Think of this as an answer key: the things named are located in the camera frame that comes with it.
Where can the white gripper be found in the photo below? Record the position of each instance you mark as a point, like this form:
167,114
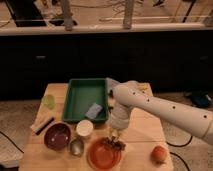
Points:
120,117

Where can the dark grape bunch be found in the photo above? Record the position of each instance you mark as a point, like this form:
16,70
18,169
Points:
115,144

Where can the red bowl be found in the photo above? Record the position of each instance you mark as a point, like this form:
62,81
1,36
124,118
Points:
102,157

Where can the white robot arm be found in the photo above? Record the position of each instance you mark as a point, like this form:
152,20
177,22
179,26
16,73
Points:
198,122

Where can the purple bowl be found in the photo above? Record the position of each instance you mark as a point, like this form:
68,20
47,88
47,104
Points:
57,137

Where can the grey sponge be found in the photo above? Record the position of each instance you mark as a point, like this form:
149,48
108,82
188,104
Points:
93,111

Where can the grey cloth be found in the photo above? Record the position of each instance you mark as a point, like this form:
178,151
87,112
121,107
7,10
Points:
111,83

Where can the white cup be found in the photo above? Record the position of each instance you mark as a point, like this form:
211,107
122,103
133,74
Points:
84,128

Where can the green plastic tray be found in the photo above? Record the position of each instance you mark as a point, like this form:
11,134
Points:
81,95

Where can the small metal cup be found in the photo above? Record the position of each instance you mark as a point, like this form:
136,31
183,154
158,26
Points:
77,147

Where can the red apple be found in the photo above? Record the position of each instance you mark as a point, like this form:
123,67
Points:
159,154

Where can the black and white brush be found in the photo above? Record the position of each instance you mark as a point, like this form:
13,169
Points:
38,127

